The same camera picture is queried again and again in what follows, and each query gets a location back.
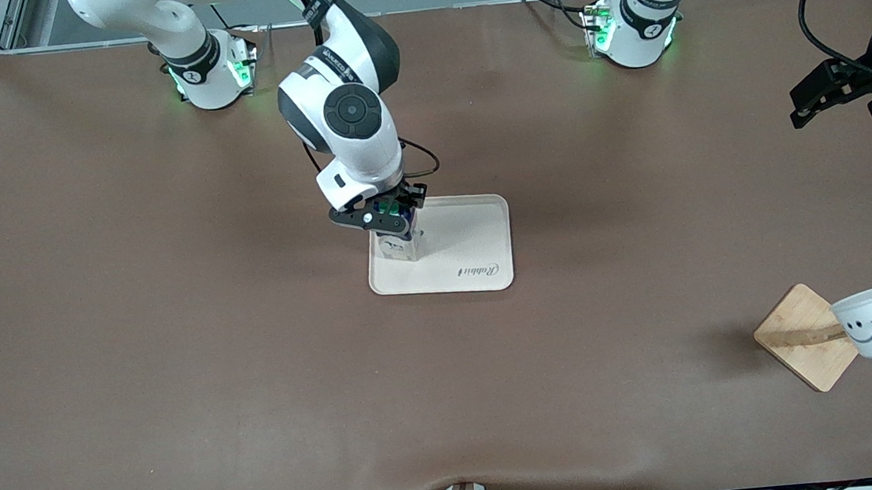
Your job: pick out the blue white milk carton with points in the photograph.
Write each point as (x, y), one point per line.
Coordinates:
(398, 248)

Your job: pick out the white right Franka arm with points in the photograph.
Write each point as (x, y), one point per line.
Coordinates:
(351, 126)

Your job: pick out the wooden cup rack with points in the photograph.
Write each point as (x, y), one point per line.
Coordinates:
(795, 332)

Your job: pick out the cream plastic tray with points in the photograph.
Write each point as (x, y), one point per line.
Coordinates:
(467, 234)

